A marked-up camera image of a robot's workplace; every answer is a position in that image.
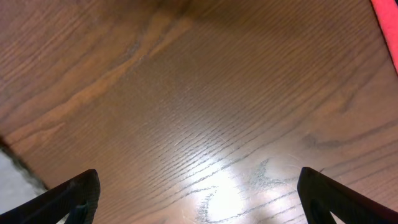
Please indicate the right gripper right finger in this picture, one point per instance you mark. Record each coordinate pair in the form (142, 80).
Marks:
(323, 198)

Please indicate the khaki green shorts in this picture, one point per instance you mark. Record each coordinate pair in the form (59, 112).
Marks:
(18, 183)

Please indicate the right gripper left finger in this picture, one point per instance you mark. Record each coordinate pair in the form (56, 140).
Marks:
(76, 200)

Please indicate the red garment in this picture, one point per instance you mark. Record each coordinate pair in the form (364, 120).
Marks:
(386, 12)

